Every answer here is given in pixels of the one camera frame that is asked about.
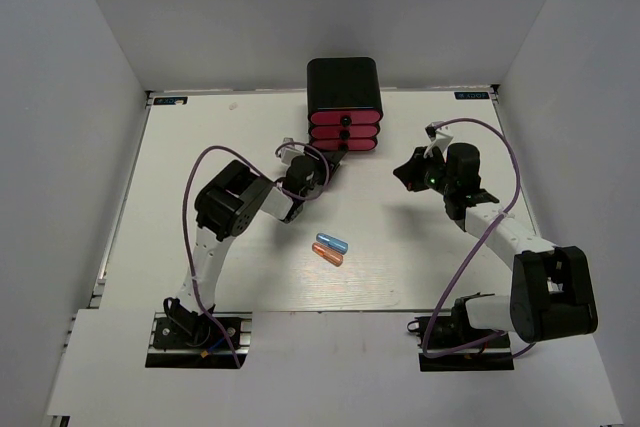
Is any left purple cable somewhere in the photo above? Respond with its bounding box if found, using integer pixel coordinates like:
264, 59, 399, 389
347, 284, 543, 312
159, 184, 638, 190
180, 144, 331, 368

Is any orange marker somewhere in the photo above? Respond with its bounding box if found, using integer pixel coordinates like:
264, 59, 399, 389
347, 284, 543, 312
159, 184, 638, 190
312, 242, 344, 267

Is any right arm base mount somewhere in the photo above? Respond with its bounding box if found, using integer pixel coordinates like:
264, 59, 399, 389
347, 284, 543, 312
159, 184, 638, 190
407, 315, 514, 373

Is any blue marker cap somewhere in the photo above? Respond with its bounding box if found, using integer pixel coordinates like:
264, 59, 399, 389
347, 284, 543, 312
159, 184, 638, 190
316, 233, 349, 255

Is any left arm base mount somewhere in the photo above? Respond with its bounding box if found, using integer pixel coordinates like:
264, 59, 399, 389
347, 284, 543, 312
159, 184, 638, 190
145, 312, 252, 370

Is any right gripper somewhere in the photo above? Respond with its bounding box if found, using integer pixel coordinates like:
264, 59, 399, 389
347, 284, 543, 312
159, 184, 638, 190
395, 145, 456, 195

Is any black drawer cabinet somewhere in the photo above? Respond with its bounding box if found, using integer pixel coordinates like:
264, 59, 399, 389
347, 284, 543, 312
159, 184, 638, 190
306, 57, 382, 114

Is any table logo sticker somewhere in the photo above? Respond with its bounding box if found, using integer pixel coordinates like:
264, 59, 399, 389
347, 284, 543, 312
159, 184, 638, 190
454, 91, 490, 100
153, 96, 188, 106

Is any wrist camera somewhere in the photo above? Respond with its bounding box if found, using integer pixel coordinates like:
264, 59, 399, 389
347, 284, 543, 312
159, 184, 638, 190
275, 137, 305, 166
424, 122, 454, 157

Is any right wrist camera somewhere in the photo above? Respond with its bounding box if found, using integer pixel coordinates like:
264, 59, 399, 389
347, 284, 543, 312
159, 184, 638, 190
424, 122, 454, 157

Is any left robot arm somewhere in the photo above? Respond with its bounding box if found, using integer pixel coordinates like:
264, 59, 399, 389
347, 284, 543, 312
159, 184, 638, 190
163, 140, 346, 346

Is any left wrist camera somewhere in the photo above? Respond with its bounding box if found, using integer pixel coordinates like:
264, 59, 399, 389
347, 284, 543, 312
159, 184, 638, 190
275, 137, 305, 166

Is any left table logo sticker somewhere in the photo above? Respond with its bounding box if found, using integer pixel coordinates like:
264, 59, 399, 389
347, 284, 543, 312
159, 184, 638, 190
153, 96, 188, 106

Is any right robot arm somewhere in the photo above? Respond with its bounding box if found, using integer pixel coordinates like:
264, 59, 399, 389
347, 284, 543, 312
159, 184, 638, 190
393, 143, 598, 346

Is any right table logo sticker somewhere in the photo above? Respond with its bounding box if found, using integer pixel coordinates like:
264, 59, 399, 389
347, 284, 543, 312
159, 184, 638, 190
454, 91, 490, 100

